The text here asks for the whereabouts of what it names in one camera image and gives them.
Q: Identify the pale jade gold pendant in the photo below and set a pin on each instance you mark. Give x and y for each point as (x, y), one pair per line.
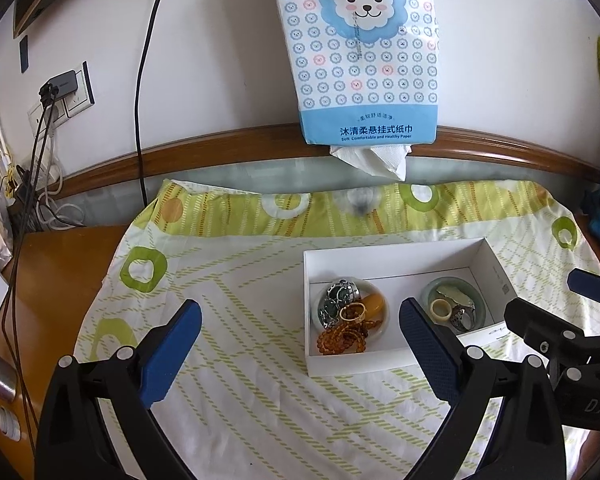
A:
(457, 297)

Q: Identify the green stone silver pendant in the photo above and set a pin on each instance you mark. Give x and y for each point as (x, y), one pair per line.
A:
(336, 296)

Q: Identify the black power adapter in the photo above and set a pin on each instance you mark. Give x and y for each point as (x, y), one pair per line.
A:
(58, 87)

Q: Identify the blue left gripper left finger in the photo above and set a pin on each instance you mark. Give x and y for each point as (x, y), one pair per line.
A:
(164, 349)

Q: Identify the white wall socket panel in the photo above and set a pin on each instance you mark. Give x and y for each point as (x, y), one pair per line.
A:
(71, 104)

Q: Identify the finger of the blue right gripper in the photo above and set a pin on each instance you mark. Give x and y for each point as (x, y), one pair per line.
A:
(585, 284)

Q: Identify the blue hanging tissue pack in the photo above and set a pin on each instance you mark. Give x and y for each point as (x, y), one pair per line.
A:
(366, 76)

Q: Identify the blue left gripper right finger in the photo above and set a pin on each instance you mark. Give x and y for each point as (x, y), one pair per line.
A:
(435, 349)

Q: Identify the green patterned white cloth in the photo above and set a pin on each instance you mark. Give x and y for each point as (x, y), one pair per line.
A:
(243, 405)

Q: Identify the white power strip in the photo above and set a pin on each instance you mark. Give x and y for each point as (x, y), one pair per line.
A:
(49, 179)

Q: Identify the green jade bangle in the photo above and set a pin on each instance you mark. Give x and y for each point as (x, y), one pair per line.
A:
(443, 312)

